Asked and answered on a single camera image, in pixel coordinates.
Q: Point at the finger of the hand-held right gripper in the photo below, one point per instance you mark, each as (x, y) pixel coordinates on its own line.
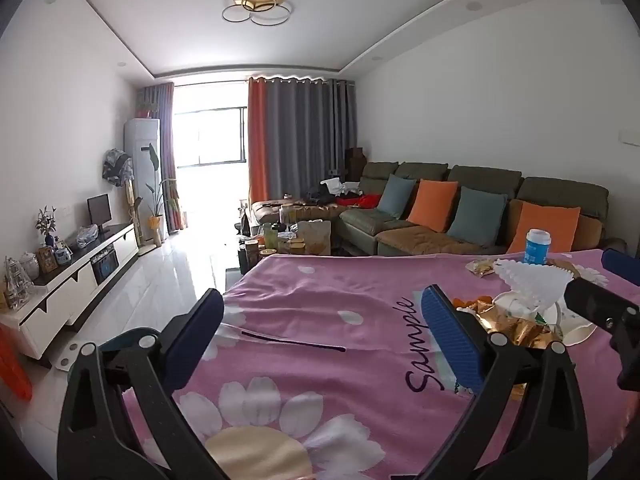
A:
(595, 300)
(622, 265)

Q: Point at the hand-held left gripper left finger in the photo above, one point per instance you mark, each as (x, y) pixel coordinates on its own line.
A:
(192, 340)

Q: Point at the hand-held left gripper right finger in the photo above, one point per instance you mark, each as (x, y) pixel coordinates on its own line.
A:
(450, 340)

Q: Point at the blue print paper cup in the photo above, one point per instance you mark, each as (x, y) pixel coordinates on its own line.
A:
(575, 330)

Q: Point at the golden foil wrapper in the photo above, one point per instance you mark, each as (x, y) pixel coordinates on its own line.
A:
(510, 332)

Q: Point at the white pleated paper wrapper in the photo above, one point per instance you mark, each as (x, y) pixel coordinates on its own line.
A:
(530, 280)

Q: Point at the blue cup white lid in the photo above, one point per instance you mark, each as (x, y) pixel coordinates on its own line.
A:
(537, 249)

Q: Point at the clear cracker packet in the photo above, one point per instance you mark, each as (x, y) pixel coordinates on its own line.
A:
(481, 267)

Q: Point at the orange cushion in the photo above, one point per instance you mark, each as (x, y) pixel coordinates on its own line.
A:
(432, 205)
(542, 217)

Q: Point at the olive green sofa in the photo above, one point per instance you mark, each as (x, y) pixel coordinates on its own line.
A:
(400, 235)

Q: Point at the potted plant yellow pot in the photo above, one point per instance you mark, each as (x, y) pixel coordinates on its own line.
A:
(156, 225)

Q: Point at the cluttered coffee table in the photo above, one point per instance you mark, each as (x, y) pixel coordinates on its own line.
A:
(270, 245)

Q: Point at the teal cushion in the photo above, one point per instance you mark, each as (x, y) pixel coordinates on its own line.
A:
(396, 195)
(477, 215)

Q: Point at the white black television cabinet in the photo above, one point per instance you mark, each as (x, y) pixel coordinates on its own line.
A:
(75, 285)

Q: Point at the pink floral blanket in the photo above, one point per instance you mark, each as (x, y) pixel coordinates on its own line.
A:
(325, 385)

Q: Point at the clear plastic bag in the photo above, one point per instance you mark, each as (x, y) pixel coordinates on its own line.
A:
(87, 236)

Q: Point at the blue white ceramic jar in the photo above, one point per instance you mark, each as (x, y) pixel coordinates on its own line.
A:
(62, 252)

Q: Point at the brown paper shopping bag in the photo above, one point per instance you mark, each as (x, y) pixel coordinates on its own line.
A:
(315, 237)

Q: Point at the small black television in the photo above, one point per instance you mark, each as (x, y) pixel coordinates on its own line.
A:
(99, 210)

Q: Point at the red cloth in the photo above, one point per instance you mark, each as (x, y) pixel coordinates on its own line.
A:
(362, 201)

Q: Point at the framed picture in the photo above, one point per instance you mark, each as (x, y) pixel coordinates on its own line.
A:
(47, 259)

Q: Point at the glass jar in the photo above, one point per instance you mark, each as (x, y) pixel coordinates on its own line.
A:
(29, 266)

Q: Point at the purple grey curtain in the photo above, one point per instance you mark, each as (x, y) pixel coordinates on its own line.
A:
(165, 160)

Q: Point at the glass decanter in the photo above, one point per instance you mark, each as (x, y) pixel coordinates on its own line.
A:
(17, 285)

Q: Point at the white standing air conditioner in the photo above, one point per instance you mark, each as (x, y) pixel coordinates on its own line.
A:
(140, 160)

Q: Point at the small plant in vase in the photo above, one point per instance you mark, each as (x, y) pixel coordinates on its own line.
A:
(46, 222)

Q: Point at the covered standing fan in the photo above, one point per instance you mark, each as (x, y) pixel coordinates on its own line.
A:
(116, 166)

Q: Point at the pile of clothes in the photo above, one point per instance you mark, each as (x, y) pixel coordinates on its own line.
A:
(332, 190)

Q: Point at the orange curtain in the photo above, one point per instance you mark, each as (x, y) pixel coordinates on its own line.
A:
(257, 145)

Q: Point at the window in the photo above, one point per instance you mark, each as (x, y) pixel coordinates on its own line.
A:
(215, 135)

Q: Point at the red decoration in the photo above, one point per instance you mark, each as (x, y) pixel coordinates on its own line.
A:
(147, 111)

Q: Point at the white wall box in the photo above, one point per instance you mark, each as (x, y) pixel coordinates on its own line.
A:
(630, 138)

